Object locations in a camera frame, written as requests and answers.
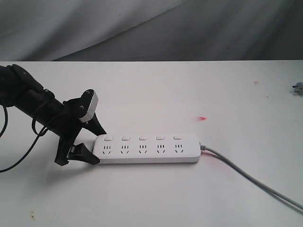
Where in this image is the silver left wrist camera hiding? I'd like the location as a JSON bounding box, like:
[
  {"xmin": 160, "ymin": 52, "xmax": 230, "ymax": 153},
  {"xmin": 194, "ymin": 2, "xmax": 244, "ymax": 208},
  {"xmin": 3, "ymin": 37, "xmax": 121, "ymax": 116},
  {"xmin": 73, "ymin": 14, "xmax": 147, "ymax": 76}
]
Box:
[{"xmin": 77, "ymin": 89, "xmax": 98, "ymax": 122}]

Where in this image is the grey plug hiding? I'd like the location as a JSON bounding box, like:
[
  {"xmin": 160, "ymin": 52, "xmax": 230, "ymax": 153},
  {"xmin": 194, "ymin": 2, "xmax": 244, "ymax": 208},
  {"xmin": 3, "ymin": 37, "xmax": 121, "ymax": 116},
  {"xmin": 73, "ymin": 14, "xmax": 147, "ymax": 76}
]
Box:
[{"xmin": 289, "ymin": 82, "xmax": 303, "ymax": 96}]

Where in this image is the white five-outlet power strip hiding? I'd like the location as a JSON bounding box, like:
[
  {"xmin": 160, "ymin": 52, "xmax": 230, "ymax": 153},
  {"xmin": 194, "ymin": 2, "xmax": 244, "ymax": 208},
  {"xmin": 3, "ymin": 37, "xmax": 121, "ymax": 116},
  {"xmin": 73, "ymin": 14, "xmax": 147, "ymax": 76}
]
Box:
[{"xmin": 93, "ymin": 134, "xmax": 201, "ymax": 165}]

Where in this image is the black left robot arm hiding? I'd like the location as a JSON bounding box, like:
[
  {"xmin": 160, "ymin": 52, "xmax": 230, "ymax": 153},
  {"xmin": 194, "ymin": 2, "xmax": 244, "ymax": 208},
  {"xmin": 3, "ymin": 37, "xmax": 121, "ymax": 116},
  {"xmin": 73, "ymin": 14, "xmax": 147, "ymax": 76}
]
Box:
[{"xmin": 0, "ymin": 64, "xmax": 106, "ymax": 166}]

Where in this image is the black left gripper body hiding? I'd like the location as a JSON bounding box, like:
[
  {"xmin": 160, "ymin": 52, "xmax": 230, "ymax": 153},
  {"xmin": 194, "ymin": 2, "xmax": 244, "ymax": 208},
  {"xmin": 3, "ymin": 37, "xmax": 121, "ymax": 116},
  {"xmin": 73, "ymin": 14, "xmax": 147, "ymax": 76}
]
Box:
[{"xmin": 53, "ymin": 99, "xmax": 83, "ymax": 166}]

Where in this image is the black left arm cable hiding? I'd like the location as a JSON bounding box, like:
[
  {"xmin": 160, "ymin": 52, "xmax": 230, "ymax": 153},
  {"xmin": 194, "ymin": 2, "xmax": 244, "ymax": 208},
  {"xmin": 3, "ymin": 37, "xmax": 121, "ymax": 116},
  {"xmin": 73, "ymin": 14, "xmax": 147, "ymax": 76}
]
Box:
[{"xmin": 0, "ymin": 89, "xmax": 71, "ymax": 173}]

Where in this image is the grey backdrop cloth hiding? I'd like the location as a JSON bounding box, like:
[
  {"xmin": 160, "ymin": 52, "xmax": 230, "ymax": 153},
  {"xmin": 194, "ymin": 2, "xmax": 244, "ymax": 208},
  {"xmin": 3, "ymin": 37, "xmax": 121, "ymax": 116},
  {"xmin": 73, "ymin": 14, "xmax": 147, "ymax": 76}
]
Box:
[{"xmin": 0, "ymin": 0, "xmax": 303, "ymax": 61}]

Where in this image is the grey power strip cable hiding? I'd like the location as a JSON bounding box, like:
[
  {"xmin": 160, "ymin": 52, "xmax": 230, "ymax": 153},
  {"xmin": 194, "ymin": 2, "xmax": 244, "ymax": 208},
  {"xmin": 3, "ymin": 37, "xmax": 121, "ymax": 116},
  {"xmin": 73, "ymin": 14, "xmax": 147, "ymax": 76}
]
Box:
[{"xmin": 199, "ymin": 143, "xmax": 303, "ymax": 211}]

